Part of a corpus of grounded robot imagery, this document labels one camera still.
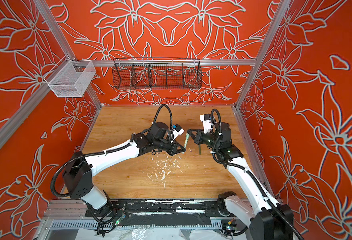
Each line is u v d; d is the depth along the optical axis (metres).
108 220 0.71
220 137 0.56
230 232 0.67
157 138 0.62
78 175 0.43
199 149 0.95
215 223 0.70
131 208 0.75
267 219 0.37
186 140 0.74
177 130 0.69
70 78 0.92
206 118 0.66
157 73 1.00
